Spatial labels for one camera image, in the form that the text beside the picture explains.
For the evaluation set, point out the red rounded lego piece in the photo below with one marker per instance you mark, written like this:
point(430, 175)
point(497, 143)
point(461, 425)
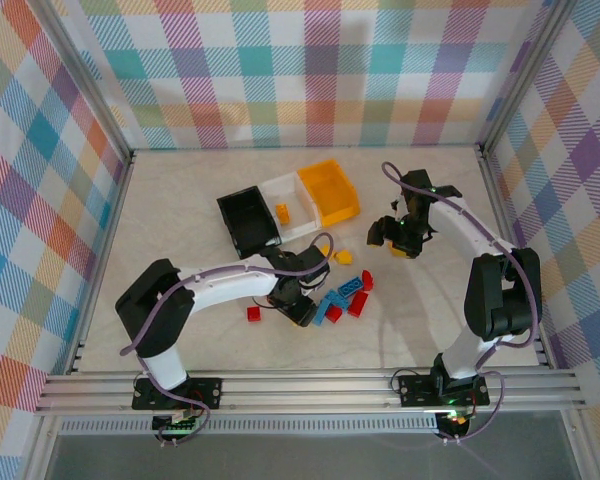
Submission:
point(367, 279)

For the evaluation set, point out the aluminium corner post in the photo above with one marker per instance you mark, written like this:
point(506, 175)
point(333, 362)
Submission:
point(80, 80)
point(527, 75)

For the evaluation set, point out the red sloped lego piece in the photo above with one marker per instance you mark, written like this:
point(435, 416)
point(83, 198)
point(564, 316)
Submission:
point(358, 303)

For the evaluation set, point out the blue studded lego brick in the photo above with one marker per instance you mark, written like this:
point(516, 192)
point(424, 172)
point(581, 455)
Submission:
point(351, 286)
point(336, 298)

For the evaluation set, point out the black plastic bin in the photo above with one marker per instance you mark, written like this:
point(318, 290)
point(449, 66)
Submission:
point(250, 220)

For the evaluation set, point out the aluminium mounting rail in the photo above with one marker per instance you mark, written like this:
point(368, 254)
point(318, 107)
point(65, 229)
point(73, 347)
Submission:
point(305, 395)

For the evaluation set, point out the small red lego brick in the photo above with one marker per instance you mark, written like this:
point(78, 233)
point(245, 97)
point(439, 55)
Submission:
point(253, 314)

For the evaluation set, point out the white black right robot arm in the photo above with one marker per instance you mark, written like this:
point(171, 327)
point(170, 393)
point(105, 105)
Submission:
point(460, 220)

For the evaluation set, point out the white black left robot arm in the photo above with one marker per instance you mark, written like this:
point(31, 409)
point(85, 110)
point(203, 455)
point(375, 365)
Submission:
point(230, 286)

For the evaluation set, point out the aluminium side rail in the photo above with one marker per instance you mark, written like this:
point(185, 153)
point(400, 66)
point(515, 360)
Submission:
point(515, 260)
point(100, 260)

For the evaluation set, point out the yellow plastic bin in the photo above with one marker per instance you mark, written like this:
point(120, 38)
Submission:
point(330, 192)

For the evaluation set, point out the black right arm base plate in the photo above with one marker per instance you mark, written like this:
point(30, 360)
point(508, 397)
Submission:
point(415, 390)

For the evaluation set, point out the small yellow lego brick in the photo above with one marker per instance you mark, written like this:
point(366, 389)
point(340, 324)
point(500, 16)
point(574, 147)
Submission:
point(282, 212)

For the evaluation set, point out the white plastic bin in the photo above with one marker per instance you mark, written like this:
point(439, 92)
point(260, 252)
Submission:
point(300, 215)

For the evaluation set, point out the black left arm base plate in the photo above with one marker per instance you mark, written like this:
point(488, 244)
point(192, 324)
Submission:
point(207, 392)

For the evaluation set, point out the long blue lego brick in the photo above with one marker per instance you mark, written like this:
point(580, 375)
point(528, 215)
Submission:
point(321, 314)

